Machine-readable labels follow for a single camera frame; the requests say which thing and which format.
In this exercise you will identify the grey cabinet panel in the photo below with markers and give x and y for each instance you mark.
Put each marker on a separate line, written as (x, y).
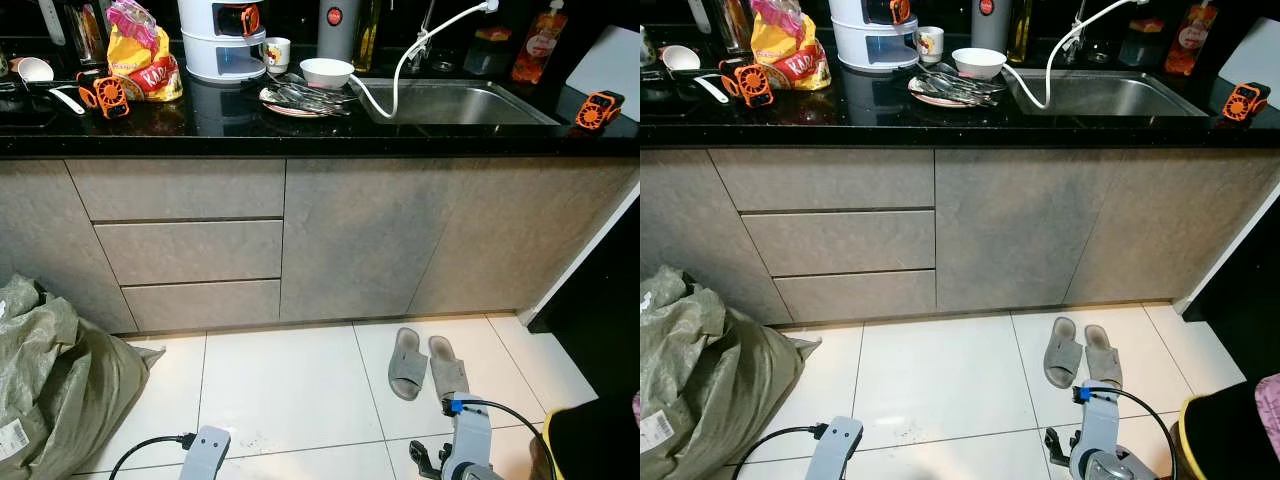
(690, 220)
(50, 230)

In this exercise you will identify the clear container with sponge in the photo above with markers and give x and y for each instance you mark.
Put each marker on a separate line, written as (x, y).
(1143, 40)
(490, 50)

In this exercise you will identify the white tiered appliance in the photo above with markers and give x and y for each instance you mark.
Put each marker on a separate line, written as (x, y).
(222, 50)
(875, 40)

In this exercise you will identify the large steel spoon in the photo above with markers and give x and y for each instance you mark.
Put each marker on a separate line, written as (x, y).
(941, 91)
(291, 101)

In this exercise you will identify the white ladle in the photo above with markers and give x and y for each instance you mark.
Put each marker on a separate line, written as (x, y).
(35, 68)
(682, 57)

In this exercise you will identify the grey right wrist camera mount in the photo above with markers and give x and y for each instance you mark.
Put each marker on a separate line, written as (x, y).
(472, 435)
(1100, 425)

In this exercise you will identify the white bowl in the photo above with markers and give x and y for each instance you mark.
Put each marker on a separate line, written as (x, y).
(978, 62)
(327, 72)

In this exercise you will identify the white printed mug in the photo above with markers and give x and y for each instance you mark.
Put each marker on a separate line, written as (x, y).
(276, 52)
(928, 43)

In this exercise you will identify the green woven sack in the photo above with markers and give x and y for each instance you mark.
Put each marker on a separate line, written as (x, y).
(710, 380)
(60, 390)

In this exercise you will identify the grey cabinet drawer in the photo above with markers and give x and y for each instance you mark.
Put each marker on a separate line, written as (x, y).
(830, 180)
(855, 295)
(845, 243)
(190, 250)
(180, 188)
(200, 303)

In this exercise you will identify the yellow red snack bag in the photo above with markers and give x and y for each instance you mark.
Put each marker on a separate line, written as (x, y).
(145, 72)
(792, 62)

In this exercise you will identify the floral plate pink rim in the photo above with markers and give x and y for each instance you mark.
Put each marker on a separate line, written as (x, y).
(278, 106)
(925, 98)

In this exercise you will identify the stainless steel sink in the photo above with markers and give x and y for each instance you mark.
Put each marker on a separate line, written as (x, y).
(1105, 92)
(455, 100)

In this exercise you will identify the pink cloth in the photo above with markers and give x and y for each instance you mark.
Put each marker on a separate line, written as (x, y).
(1269, 410)

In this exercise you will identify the pink plastic bag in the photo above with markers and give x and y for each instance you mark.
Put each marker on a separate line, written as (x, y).
(778, 12)
(132, 18)

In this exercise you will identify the white board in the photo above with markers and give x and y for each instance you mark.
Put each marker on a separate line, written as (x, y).
(1255, 60)
(612, 70)

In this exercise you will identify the orange dish soap bottle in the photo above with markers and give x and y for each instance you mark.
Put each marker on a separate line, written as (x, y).
(1190, 40)
(540, 45)

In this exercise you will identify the steel faucet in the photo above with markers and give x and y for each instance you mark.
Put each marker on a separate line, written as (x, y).
(425, 45)
(1078, 35)

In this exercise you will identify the yellow oil bottle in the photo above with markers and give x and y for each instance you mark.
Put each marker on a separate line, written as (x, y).
(1020, 30)
(368, 35)

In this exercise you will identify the black bin yellow rim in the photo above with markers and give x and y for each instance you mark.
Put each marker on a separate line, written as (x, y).
(590, 440)
(1220, 440)

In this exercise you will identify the grey tumbler red label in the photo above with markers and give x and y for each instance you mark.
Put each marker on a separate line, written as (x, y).
(338, 28)
(990, 22)

